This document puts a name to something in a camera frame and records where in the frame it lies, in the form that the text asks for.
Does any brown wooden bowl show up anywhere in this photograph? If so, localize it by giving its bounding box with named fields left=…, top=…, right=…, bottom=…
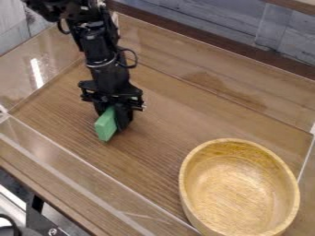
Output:
left=179, top=138, right=301, bottom=236

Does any clear acrylic corner bracket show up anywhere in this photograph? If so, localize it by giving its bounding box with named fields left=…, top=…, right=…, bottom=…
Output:
left=111, top=11, right=119, bottom=28

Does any black cable under table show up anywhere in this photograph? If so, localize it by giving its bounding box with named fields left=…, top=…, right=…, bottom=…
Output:
left=0, top=212, right=23, bottom=236

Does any green rectangular block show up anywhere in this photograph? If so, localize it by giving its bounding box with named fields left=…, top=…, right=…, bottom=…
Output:
left=94, top=107, right=118, bottom=142

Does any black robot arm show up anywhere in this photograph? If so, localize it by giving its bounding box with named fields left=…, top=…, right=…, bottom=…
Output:
left=22, top=0, right=144, bottom=130

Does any black table leg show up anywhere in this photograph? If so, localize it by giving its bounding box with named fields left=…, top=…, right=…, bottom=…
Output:
left=31, top=195, right=44, bottom=213

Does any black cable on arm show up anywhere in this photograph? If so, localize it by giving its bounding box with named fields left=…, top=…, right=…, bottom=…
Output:
left=118, top=47, right=139, bottom=70

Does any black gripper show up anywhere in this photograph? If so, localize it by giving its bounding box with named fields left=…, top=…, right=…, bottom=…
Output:
left=78, top=62, right=144, bottom=132

